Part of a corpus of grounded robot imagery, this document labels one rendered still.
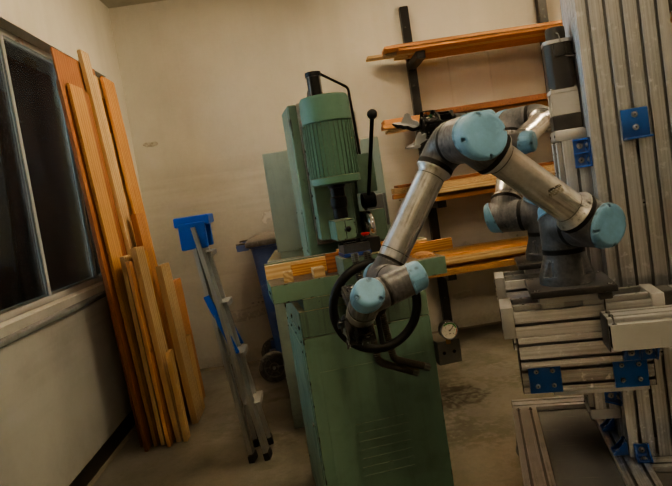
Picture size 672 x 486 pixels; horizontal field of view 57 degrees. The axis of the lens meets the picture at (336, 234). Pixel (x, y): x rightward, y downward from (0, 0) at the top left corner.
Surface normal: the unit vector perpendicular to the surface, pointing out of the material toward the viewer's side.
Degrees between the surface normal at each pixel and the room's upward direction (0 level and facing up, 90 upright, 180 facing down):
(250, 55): 90
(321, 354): 90
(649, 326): 90
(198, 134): 90
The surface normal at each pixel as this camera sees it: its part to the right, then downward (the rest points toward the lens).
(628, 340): -0.22, 0.11
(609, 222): 0.41, 0.09
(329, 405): 0.18, 0.04
